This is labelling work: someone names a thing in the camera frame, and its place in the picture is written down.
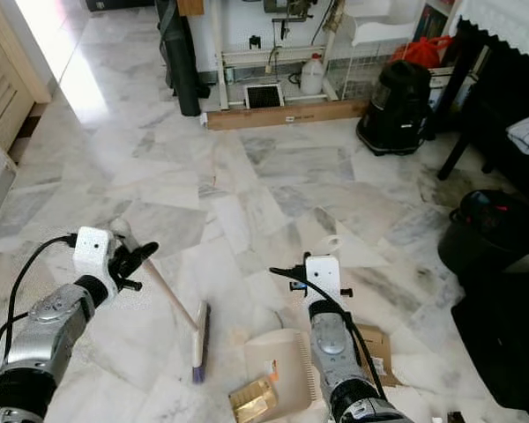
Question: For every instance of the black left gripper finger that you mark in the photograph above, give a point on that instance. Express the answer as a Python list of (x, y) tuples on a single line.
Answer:
[(143, 256), (134, 283)]

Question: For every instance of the beige broom with dark bristles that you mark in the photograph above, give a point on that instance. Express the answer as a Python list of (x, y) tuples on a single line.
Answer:
[(199, 344)]

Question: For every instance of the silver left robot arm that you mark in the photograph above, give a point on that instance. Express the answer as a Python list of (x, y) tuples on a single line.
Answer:
[(40, 339)]

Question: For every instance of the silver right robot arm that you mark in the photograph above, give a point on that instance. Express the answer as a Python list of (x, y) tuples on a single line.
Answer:
[(331, 361)]

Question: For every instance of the brown cardboard piece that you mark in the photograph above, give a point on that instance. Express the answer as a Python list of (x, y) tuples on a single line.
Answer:
[(377, 352)]

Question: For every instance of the gold foil wrapper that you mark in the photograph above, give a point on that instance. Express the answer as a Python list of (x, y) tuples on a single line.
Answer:
[(254, 401)]

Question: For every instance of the long brown cardboard box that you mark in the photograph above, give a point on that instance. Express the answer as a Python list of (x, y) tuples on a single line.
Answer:
[(291, 115)]

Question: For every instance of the black framed filter panel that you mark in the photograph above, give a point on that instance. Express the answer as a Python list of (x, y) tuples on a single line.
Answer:
[(264, 96)]

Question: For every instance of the black canister vacuum cleaner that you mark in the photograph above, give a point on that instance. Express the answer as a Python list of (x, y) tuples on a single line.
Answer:
[(392, 106)]

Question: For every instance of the black rolled mat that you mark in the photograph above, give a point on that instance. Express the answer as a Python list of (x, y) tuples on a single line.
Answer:
[(182, 66)]

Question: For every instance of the black round canister red button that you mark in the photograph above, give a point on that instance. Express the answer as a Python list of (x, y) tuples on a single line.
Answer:
[(489, 233)]

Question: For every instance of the white plastic jug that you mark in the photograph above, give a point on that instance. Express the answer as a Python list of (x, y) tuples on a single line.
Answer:
[(312, 77)]

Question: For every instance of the black fabric bag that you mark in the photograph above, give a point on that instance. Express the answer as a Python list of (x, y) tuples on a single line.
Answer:
[(502, 339)]

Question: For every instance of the wooden louvre door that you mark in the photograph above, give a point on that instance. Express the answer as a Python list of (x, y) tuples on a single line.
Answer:
[(9, 79)]

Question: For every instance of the white metal rack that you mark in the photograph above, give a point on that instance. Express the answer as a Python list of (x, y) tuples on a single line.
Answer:
[(361, 31)]

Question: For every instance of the red plastic bag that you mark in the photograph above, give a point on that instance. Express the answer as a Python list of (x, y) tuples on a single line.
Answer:
[(423, 50)]

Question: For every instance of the black table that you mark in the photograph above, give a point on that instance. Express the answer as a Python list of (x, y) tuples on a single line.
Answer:
[(498, 88)]

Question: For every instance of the white lace table cloth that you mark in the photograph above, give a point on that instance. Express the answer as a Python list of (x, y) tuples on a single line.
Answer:
[(507, 22)]

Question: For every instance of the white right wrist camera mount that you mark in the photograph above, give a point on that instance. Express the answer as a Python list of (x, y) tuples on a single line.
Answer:
[(323, 278)]

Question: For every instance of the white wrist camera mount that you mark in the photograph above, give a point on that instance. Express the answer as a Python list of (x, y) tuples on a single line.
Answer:
[(93, 252), (323, 278)]

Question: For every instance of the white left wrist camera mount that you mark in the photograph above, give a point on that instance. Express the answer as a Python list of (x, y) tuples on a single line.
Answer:
[(93, 252)]

